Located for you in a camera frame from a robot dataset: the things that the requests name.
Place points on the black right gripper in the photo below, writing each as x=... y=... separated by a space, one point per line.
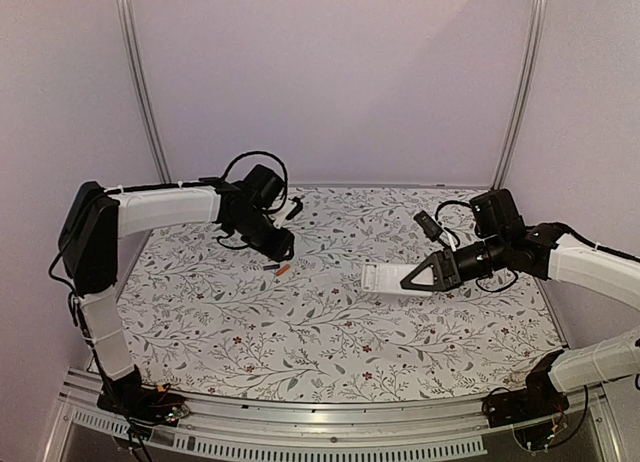
x=451 y=269

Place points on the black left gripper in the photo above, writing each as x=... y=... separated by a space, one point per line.
x=277 y=248

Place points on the white remote control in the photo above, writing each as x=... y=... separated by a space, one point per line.
x=385 y=279

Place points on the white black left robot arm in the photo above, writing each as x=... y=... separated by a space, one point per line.
x=255 y=208

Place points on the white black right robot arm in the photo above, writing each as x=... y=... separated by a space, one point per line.
x=547 y=251

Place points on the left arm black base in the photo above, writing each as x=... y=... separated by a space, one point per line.
x=150 y=406

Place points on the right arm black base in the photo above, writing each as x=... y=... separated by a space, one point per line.
x=537 y=399

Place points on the orange battery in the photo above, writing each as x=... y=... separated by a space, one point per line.
x=283 y=270

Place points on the floral patterned table mat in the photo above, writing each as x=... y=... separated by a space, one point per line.
x=207 y=318

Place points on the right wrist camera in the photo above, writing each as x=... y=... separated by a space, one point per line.
x=435 y=232

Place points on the aluminium front rail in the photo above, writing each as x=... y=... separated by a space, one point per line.
x=229 y=429

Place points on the left aluminium frame post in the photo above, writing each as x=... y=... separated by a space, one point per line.
x=136 y=67

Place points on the aluminium frame post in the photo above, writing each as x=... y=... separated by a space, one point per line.
x=136 y=67
x=525 y=81

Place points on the right aluminium frame post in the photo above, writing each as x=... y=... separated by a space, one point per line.
x=525 y=81

